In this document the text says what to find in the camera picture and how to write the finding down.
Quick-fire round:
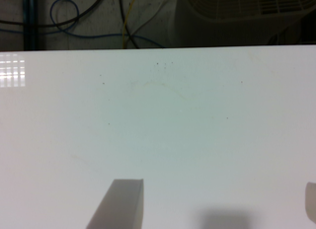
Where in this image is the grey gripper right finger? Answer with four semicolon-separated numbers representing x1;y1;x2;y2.
305;183;316;222

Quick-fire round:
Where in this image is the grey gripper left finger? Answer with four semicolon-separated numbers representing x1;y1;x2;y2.
86;180;144;229

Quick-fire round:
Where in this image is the white fan housing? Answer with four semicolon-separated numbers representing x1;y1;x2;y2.
169;0;316;47

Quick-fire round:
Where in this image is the black cable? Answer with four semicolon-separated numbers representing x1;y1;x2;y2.
0;0;110;29

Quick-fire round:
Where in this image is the yellow cable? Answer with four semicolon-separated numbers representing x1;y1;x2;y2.
121;0;140;49

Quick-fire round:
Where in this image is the blue cable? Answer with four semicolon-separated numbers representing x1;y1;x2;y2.
0;0;165;49

